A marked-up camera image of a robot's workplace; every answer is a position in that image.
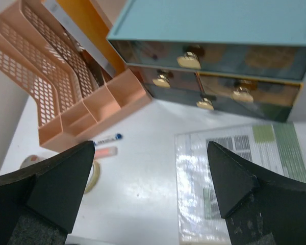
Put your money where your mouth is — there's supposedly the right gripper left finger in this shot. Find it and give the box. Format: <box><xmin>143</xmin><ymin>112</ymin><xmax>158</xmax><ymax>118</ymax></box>
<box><xmin>0</xmin><ymin>141</ymin><xmax>95</xmax><ymax>244</ymax></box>

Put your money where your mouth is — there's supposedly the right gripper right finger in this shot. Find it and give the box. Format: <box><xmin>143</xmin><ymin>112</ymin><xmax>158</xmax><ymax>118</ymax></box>
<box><xmin>207</xmin><ymin>141</ymin><xmax>306</xmax><ymax>244</ymax></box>

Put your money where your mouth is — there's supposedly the clear document pouch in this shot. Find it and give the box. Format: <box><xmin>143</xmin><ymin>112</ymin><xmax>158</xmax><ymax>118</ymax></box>
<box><xmin>175</xmin><ymin>122</ymin><xmax>306</xmax><ymax>244</ymax></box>

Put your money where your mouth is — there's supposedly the orange folder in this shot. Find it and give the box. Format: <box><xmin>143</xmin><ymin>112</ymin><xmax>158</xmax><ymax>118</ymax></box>
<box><xmin>42</xmin><ymin>0</ymin><xmax>126</xmax><ymax>79</ymax></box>

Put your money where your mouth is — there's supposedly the grey tape roll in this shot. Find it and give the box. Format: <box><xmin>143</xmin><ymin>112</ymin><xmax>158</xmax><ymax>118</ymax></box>
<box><xmin>19</xmin><ymin>153</ymin><xmax>56</xmax><ymax>169</ymax></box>

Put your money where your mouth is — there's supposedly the pink yellow highlighter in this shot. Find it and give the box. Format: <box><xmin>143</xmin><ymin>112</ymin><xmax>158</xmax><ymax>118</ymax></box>
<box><xmin>94</xmin><ymin>146</ymin><xmax>118</xmax><ymax>159</ymax></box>

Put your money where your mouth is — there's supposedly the blue white marker pen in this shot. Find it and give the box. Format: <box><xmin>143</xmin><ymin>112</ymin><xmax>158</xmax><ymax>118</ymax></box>
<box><xmin>93</xmin><ymin>133</ymin><xmax>123</xmax><ymax>146</ymax></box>

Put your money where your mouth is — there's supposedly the pink plastic file organizer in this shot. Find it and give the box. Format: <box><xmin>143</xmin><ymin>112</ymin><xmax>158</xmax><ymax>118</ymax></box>
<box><xmin>0</xmin><ymin>1</ymin><xmax>151</xmax><ymax>152</ymax></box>

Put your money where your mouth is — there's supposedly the teal drawer cabinet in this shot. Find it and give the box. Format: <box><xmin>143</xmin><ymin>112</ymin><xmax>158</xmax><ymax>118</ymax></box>
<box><xmin>107</xmin><ymin>1</ymin><xmax>306</xmax><ymax>123</ymax></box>

